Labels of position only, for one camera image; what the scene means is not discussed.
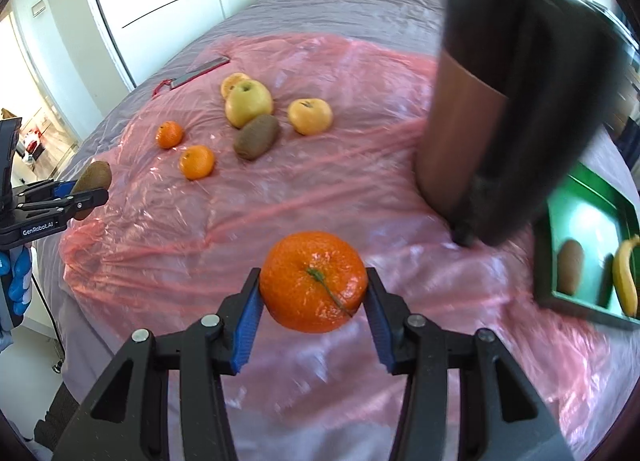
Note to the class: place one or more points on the green tray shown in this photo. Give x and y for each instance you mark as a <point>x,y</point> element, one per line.
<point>592,221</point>

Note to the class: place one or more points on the white wall switch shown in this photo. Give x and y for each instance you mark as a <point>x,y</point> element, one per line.
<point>38,8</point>

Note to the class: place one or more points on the brown kiwi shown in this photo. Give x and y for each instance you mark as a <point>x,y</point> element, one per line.
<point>95,178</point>
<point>570,267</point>
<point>257,137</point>

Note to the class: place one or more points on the person's left hand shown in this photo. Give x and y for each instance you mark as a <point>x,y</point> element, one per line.
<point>17,286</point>

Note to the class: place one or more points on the bed with grey sheet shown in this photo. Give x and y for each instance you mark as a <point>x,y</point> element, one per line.
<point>350,6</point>

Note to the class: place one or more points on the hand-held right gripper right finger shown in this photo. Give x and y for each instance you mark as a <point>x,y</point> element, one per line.
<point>381,336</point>

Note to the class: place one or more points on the phone in red case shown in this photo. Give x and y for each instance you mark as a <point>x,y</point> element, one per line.
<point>202,70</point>

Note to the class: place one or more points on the yellow banana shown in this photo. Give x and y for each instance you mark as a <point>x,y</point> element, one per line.
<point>626,281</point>

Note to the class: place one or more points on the pink plastic sheet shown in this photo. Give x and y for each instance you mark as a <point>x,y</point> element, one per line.
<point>320,181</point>

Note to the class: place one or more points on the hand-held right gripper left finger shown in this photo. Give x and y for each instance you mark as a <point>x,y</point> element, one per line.
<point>247,326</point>

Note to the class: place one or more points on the brown cardboard box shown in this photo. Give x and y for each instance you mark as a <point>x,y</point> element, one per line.
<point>520,91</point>

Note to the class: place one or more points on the small orange mandarin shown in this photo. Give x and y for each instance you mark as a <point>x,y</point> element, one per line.
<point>196,162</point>
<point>169,135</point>

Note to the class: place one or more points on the yellow striped pepino melon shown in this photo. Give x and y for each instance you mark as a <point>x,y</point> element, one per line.
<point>310,116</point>
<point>232,82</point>

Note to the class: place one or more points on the yellow-green apple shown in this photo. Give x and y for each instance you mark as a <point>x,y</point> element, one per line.
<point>248,103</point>

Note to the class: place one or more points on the large orange mandarin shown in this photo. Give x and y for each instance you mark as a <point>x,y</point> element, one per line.
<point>313,281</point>

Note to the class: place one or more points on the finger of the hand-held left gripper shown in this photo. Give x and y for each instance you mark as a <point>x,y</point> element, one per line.
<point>60,187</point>
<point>75,203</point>

